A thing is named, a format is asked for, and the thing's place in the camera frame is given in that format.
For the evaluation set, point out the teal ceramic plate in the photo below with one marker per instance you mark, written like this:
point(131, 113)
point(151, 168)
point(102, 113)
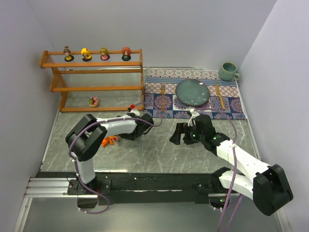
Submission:
point(192, 92)

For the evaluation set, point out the golden knife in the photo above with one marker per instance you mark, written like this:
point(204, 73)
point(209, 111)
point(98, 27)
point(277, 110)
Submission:
point(220, 96)

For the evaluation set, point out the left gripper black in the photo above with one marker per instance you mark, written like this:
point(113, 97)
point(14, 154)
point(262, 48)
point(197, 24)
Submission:
point(128, 136)

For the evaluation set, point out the pink bear strawberry toy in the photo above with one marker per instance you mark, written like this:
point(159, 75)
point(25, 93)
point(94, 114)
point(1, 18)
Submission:
point(93, 101)

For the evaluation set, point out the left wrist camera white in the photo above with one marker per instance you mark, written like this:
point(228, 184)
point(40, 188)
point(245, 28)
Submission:
point(133, 109)

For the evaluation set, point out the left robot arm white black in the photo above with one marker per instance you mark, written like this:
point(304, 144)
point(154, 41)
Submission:
point(86, 137)

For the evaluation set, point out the yellow hair doll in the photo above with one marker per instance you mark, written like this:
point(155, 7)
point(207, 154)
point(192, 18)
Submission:
point(86, 55)

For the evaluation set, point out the black mounting base rail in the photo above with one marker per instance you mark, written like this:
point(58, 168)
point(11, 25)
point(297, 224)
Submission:
point(120, 188)

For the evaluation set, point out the strawberry cake slice toy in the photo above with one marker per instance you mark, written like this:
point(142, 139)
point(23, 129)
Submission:
point(117, 138)

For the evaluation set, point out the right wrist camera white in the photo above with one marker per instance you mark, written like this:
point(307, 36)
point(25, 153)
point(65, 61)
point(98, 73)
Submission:
point(193, 114)

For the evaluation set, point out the teal ceramic mug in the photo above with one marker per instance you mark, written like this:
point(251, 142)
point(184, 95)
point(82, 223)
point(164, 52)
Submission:
point(228, 72)

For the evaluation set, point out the patterned blue pink placemat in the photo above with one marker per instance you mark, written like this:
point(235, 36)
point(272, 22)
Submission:
point(171, 77)

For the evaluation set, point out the aluminium frame rail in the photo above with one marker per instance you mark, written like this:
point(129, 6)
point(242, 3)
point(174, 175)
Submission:
point(40, 188)

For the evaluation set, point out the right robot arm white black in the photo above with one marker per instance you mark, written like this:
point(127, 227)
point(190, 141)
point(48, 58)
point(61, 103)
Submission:
point(267, 185)

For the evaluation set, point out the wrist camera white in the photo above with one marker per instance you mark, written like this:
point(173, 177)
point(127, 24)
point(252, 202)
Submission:
point(133, 109)
point(193, 114)

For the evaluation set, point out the red hair doll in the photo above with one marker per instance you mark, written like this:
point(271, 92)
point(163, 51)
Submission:
point(126, 54)

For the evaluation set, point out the orange wooden two-tier shelf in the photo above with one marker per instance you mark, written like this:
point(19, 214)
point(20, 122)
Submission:
point(58, 83)

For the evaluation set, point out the blonde hair pink doll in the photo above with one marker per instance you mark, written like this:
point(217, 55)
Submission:
point(104, 54)

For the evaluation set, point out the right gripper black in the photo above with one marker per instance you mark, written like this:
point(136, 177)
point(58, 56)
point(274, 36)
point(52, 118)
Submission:
point(181, 133)

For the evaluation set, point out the orange fox toy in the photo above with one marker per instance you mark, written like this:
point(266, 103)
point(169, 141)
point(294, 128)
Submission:
point(108, 141)

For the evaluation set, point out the golden fork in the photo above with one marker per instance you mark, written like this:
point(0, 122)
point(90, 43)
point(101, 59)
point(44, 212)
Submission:
point(162, 89)

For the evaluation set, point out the brown bun hair doll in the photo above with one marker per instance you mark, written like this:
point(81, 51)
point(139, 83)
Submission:
point(68, 56)

